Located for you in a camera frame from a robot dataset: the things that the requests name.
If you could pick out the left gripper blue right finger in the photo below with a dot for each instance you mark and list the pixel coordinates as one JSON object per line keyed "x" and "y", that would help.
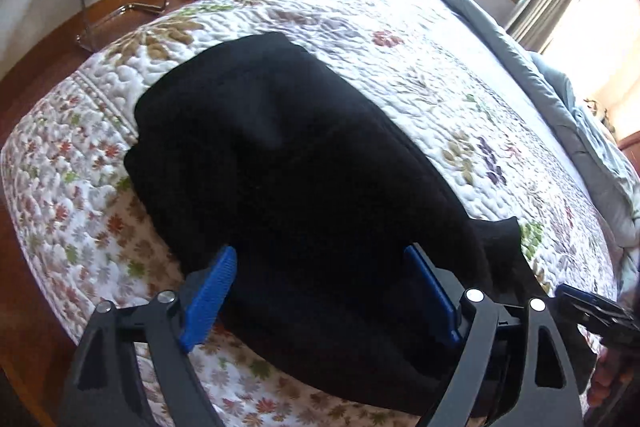
{"x": 512, "y": 366}

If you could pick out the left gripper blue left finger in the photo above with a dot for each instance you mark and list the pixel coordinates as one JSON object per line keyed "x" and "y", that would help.
{"x": 103, "y": 386}

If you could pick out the black pants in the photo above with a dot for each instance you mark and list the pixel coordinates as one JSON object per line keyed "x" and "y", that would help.
{"x": 257, "y": 145}

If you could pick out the person's right hand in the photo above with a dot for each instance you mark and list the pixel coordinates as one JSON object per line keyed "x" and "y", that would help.
{"x": 609, "y": 371}

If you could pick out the grey blue comforter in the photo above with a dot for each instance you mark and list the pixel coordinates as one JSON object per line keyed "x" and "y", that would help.
{"x": 610, "y": 178}

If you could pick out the wooden headboard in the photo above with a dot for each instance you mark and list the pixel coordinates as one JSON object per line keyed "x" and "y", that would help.
{"x": 630, "y": 147}

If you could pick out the floral quilted bedspread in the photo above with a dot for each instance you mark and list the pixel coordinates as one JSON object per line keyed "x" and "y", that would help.
{"x": 85, "y": 236}

